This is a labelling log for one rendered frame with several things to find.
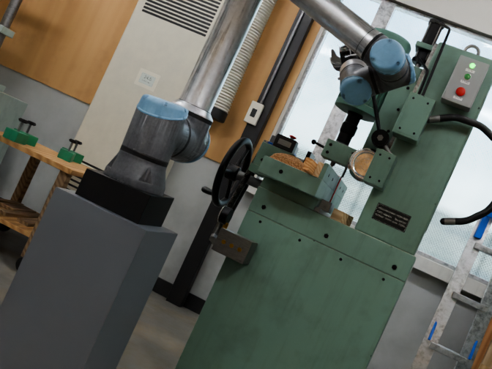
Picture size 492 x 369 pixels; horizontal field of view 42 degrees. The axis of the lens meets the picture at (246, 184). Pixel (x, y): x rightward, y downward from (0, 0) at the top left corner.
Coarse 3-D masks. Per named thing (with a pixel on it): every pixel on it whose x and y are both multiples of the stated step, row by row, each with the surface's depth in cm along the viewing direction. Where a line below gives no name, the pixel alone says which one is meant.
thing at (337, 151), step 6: (330, 144) 236; (336, 144) 236; (342, 144) 236; (324, 150) 237; (330, 150) 237; (336, 150) 236; (342, 150) 235; (348, 150) 235; (354, 150) 234; (324, 156) 237; (330, 156) 236; (336, 156) 236; (342, 156) 235; (336, 162) 236; (342, 162) 235
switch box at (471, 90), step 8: (464, 56) 216; (456, 64) 216; (464, 64) 215; (480, 64) 214; (488, 64) 213; (456, 72) 215; (464, 72) 215; (480, 72) 213; (456, 80) 215; (464, 80) 214; (472, 80) 214; (480, 80) 213; (448, 88) 215; (456, 88) 215; (464, 88) 214; (472, 88) 213; (448, 96) 215; (464, 96) 214; (472, 96) 213; (448, 104) 220; (456, 104) 215; (464, 104) 213
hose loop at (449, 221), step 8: (432, 120) 216; (440, 120) 216; (448, 120) 216; (456, 120) 215; (464, 120) 214; (472, 120) 214; (480, 128) 213; (488, 128) 213; (488, 136) 212; (488, 208) 210; (472, 216) 212; (480, 216) 211; (448, 224) 214; (456, 224) 213; (464, 224) 213
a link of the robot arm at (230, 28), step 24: (240, 0) 203; (216, 24) 205; (240, 24) 204; (216, 48) 204; (192, 72) 207; (216, 72) 204; (192, 96) 205; (216, 96) 208; (192, 120) 203; (192, 144) 203
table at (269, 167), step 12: (264, 156) 214; (252, 168) 236; (264, 168) 213; (276, 168) 212; (288, 168) 211; (276, 180) 218; (288, 180) 211; (300, 180) 210; (312, 180) 209; (312, 192) 208; (324, 192) 222; (336, 204) 257
